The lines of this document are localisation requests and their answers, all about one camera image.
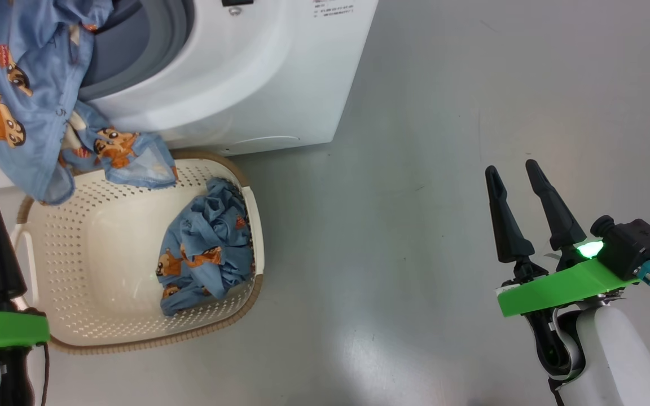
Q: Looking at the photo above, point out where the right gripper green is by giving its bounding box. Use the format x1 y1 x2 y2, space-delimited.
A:
484 159 642 381

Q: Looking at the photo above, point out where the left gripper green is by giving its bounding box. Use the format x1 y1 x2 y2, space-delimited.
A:
0 200 50 406

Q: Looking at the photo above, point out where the blue cartoon garment cream collar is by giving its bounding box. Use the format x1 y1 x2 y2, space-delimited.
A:
0 0 179 205

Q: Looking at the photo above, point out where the blue cartoon print garment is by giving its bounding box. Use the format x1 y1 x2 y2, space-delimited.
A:
156 178 255 316

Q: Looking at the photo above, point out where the grey rubber door gasket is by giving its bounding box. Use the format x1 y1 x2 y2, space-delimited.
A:
80 0 195 102

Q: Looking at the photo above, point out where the white front-load washing machine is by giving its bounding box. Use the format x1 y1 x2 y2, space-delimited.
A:
0 0 379 193

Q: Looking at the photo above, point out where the cream perforated laundry basket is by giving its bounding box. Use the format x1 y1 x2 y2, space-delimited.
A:
12 149 265 355

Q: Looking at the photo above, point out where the round filter hatch cover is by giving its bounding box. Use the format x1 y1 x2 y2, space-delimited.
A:
229 135 301 151

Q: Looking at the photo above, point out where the small printed text label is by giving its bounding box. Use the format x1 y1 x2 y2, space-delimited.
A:
312 0 355 17

